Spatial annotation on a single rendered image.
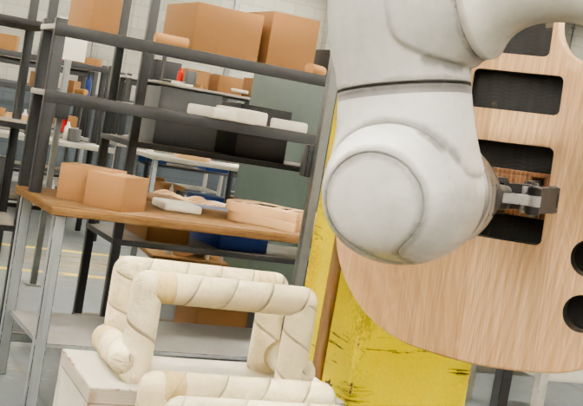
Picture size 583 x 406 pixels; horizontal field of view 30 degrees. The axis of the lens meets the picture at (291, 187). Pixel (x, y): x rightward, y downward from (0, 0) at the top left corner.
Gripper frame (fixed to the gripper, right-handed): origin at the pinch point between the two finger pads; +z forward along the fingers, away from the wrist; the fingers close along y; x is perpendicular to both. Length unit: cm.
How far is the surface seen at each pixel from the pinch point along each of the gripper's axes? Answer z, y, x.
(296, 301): -8.1, -17.4, -13.9
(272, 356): -3.4, -21.0, -21.2
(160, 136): 404, -267, -13
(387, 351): 91, -36, -38
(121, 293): -13.6, -34.7, -15.6
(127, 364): -20.0, -29.3, -21.0
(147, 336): -18.9, -28.2, -18.1
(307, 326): -6.9, -16.2, -16.4
